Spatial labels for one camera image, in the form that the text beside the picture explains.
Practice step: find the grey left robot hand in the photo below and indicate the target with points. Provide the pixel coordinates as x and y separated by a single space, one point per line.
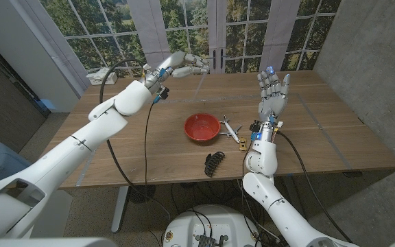
177 63

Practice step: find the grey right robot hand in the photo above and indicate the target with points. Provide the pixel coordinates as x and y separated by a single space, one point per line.
273 99

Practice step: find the clear plastic pipette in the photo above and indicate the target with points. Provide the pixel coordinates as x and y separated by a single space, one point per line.
200 85

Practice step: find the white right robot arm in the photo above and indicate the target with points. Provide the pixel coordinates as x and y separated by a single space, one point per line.
269 192

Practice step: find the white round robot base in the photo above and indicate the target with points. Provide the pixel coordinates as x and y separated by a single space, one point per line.
211 223

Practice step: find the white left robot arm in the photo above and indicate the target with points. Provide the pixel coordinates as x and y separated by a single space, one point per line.
81 144

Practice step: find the white toy airplane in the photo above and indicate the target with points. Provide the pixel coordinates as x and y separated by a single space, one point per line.
231 131

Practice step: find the yellow toy car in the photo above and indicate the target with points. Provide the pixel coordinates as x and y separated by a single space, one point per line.
243 144

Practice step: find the red bowl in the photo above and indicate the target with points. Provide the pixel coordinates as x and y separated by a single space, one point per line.
202 127

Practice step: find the printed window backdrop cloth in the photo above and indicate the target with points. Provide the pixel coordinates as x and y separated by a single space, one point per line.
245 34

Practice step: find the black hair claw clip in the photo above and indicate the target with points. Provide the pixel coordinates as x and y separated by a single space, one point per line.
213 164

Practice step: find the black ribbed round disc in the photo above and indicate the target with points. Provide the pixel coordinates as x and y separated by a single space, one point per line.
142 193

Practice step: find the white table leg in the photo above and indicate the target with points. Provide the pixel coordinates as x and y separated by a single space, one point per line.
119 209

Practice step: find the white robot torso rim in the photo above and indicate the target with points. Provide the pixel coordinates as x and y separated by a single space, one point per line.
46 242

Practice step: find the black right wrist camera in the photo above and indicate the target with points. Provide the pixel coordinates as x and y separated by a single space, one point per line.
255 126

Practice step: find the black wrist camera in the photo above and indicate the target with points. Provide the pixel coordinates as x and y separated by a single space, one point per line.
162 93
255 126

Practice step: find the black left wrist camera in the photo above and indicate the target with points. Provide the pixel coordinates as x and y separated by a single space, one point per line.
162 93

